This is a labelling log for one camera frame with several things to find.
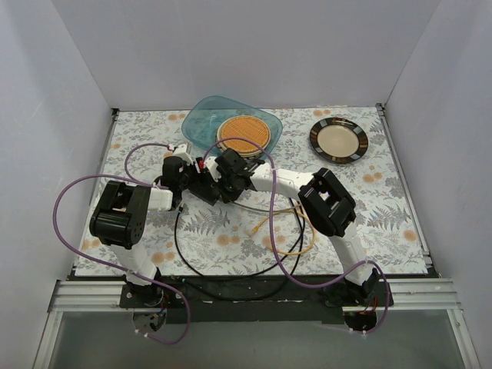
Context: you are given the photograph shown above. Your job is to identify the grey ethernet cable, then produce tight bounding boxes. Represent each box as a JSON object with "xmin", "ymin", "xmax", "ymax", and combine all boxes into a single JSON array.
[{"xmin": 230, "ymin": 198, "xmax": 304, "ymax": 212}]

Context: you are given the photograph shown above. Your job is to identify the black network switch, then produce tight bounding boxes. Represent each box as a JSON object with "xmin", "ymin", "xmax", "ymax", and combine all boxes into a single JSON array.
[{"xmin": 188, "ymin": 174, "xmax": 221, "ymax": 205}]

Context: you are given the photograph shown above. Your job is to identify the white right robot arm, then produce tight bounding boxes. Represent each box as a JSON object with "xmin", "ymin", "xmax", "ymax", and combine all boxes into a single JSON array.
[{"xmin": 204, "ymin": 149, "xmax": 379, "ymax": 306}]

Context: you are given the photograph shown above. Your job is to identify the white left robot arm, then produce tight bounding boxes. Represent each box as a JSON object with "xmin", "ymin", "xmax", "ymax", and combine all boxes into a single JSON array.
[{"xmin": 89, "ymin": 155, "xmax": 203, "ymax": 308}]

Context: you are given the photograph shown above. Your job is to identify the orange woven coaster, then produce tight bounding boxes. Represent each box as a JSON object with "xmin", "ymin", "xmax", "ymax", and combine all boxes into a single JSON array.
[{"xmin": 218, "ymin": 115, "xmax": 271, "ymax": 154}]

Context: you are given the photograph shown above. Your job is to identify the striped cream bowl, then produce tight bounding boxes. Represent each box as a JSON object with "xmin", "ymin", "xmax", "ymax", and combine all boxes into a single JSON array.
[{"xmin": 218, "ymin": 125, "xmax": 271, "ymax": 157}]

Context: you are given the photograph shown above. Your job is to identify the teal plastic container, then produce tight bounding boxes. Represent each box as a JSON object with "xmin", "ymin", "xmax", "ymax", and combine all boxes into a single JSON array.
[{"xmin": 181, "ymin": 96, "xmax": 283, "ymax": 158}]

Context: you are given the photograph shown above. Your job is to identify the floral table mat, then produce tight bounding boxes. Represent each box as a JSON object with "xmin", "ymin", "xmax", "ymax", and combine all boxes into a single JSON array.
[{"xmin": 75, "ymin": 106, "xmax": 431, "ymax": 277}]

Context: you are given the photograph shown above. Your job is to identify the dark rimmed ceramic plate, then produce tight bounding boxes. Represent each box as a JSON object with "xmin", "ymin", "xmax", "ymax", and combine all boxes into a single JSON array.
[{"xmin": 309, "ymin": 118, "xmax": 369, "ymax": 165}]

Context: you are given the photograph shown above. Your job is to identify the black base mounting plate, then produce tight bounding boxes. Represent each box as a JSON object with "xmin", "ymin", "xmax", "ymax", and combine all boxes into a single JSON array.
[{"xmin": 119, "ymin": 274, "xmax": 394, "ymax": 324}]

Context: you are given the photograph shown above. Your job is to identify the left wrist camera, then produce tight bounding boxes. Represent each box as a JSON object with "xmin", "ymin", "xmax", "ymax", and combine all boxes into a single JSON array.
[{"xmin": 172, "ymin": 143, "xmax": 194, "ymax": 165}]

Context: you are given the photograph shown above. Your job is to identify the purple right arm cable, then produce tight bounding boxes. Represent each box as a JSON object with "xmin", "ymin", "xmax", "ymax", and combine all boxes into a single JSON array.
[{"xmin": 201, "ymin": 140, "xmax": 390, "ymax": 334}]

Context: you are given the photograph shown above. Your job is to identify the black ethernet cable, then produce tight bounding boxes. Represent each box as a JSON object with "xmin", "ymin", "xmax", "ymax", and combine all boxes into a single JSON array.
[
  {"xmin": 173, "ymin": 205, "xmax": 308, "ymax": 278},
  {"xmin": 184, "ymin": 207, "xmax": 308, "ymax": 301}
]

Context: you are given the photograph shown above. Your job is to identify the yellow ethernet cable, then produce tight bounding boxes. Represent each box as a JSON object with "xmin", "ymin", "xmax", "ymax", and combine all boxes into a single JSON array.
[{"xmin": 248, "ymin": 209, "xmax": 317, "ymax": 256}]

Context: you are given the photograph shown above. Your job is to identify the aluminium frame rail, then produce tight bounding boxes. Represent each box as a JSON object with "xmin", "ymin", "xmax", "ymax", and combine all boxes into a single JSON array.
[{"xmin": 34, "ymin": 278, "xmax": 480, "ymax": 368}]

